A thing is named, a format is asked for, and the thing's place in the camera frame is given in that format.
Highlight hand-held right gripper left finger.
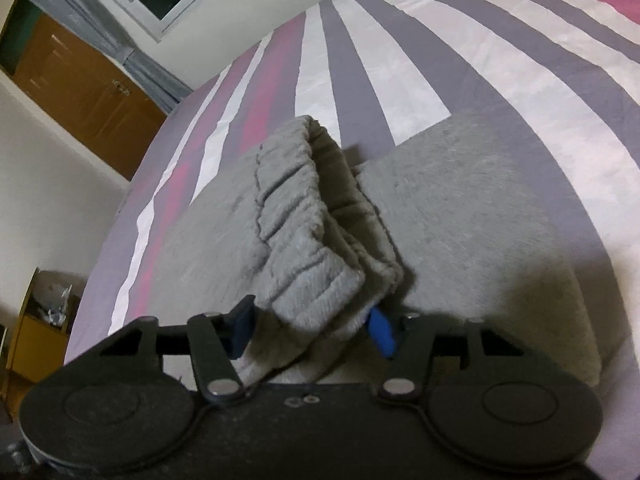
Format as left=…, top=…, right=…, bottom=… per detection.
left=65, top=295, right=256, bottom=407

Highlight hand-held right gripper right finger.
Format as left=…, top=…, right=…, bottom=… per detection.
left=367, top=307, right=546, bottom=407

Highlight grey pants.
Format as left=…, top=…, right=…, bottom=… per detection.
left=150, top=110, right=603, bottom=392

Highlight crumpled white plastic bag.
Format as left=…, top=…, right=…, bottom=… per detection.
left=31, top=282, right=74, bottom=332

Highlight yellow wooden cabinet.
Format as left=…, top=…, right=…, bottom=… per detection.
left=5, top=267, right=84, bottom=387

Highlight striped pink grey bed sheet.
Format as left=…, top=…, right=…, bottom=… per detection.
left=64, top=0, right=640, bottom=480

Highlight brown wooden door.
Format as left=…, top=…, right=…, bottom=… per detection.
left=10, top=12, right=168, bottom=181

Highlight grey curtain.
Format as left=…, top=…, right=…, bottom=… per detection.
left=2, top=0, right=194, bottom=114

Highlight door transom window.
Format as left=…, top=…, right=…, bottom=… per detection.
left=0, top=0, right=42, bottom=77

